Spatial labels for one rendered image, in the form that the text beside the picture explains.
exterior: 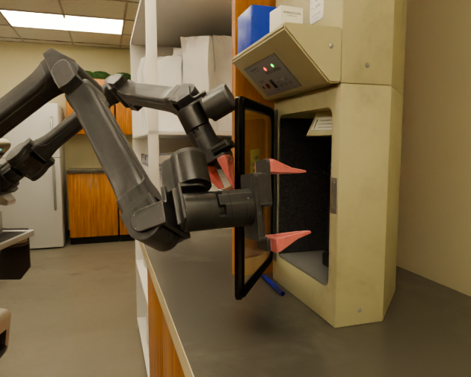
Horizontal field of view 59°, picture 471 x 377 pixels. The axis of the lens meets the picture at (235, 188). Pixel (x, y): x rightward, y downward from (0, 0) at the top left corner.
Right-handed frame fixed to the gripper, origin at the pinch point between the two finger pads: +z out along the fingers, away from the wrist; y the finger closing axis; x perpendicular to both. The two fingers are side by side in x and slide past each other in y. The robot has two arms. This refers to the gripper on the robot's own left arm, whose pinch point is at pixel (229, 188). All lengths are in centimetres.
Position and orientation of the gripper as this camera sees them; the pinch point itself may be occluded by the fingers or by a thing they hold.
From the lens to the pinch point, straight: 90.1
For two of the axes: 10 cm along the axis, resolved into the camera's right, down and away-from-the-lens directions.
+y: -8.5, 4.6, 2.4
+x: -2.5, 0.4, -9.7
